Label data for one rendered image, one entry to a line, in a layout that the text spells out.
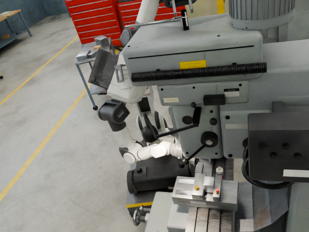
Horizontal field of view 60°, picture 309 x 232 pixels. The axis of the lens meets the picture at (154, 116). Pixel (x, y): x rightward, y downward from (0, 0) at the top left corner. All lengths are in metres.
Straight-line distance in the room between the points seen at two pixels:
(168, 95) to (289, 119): 0.44
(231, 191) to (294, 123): 0.83
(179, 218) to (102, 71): 0.94
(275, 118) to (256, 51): 0.23
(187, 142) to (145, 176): 1.09
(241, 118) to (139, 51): 0.45
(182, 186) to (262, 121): 0.90
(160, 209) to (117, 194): 1.21
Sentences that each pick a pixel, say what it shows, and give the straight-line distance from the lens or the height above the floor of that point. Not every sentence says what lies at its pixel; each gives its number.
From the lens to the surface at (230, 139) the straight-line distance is 1.13.
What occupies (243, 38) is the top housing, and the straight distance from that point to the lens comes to 0.89.
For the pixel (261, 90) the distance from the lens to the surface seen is 1.00.
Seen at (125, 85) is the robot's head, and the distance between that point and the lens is 1.37.
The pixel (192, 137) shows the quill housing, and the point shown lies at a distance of 1.17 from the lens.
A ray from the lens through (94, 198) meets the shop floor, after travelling 3.09.
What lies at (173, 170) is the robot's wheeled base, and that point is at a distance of 2.23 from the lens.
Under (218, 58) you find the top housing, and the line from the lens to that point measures 0.92.
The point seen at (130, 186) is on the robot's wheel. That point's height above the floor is 0.54.
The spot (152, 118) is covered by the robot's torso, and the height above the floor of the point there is 1.08.
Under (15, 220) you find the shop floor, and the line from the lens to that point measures 3.44.
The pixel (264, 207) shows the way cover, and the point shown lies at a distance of 1.58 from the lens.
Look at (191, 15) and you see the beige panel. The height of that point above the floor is 1.40.
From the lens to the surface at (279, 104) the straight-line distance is 1.01.
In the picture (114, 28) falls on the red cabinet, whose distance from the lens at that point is 6.40.
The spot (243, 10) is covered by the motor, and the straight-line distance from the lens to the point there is 0.92.
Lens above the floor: 2.22
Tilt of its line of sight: 35 degrees down
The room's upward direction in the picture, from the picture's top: 15 degrees counter-clockwise
